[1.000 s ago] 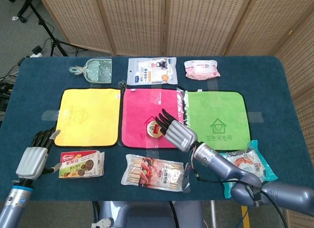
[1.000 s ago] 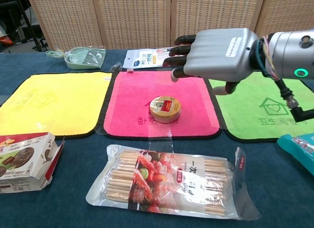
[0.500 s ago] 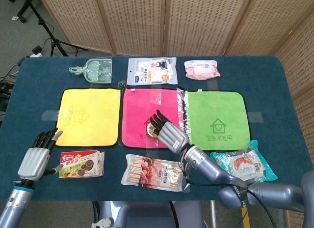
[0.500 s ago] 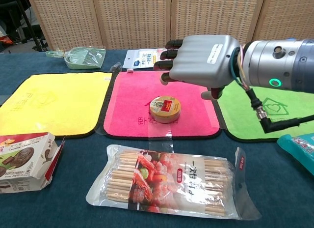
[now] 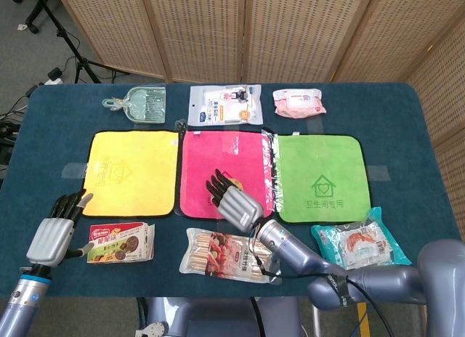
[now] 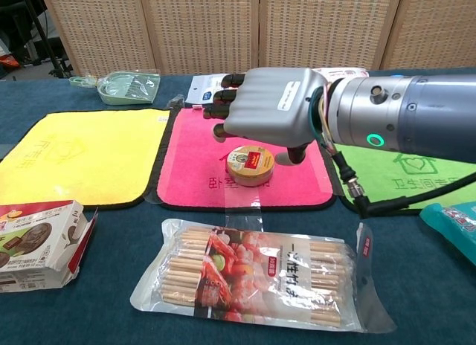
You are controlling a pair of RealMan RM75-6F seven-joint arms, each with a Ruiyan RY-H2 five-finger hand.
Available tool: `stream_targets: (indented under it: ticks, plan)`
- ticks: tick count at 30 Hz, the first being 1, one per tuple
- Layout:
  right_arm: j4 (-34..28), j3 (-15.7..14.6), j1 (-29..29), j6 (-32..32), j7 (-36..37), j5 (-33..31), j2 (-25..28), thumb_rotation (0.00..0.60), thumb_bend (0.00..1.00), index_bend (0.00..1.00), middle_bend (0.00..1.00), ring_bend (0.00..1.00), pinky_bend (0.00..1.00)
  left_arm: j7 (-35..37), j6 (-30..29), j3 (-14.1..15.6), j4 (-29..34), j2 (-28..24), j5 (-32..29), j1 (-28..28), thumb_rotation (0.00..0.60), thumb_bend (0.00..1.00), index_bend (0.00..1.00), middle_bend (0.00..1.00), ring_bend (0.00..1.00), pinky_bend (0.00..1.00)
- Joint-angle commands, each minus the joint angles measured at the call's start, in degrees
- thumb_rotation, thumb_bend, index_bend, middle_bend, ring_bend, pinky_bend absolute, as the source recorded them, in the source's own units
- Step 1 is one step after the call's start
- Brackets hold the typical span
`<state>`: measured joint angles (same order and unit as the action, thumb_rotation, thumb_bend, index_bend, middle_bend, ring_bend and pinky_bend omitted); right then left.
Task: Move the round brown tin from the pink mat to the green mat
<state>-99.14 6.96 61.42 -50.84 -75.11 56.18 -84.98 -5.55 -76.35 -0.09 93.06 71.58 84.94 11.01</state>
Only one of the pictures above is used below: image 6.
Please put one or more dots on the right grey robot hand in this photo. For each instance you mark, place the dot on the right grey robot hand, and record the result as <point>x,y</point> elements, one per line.
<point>267,103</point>

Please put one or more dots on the round gold tin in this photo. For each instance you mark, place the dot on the round gold tin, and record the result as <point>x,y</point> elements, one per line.
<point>250,166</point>

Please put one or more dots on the pink towel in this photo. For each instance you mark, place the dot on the pink towel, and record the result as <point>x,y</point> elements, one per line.
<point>193,166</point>

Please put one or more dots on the green towel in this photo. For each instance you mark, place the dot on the green towel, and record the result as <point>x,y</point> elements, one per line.
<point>372,170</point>

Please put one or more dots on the yellow towel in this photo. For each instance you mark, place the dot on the yellow towel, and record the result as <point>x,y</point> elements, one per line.
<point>89,155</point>

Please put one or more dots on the white printed pouch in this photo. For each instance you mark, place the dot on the white printed pouch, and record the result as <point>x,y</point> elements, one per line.
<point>201,90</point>

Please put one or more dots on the wooden folding screen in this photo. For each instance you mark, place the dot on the wooden folding screen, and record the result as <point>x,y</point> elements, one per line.
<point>238,29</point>

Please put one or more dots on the pink wet wipes pack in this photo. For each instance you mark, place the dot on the pink wet wipes pack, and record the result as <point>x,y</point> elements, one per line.
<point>346,71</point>

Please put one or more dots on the bagged green plastic dustpan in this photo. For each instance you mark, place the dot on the bagged green plastic dustpan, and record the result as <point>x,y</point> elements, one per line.
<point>126,87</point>

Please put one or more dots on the bamboo chopsticks pack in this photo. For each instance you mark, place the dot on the bamboo chopsticks pack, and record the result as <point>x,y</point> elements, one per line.
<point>253,274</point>

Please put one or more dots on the teal snack bag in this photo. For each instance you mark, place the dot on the teal snack bag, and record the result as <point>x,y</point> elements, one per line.
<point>453,226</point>

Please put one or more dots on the black tripod stand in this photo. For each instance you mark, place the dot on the black tripod stand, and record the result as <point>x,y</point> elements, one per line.
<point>41,32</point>

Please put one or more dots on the orange bag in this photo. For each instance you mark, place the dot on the orange bag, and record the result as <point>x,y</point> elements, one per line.
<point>7,60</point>

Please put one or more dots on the open cookie carton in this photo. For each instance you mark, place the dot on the open cookie carton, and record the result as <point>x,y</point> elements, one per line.
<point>37,244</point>

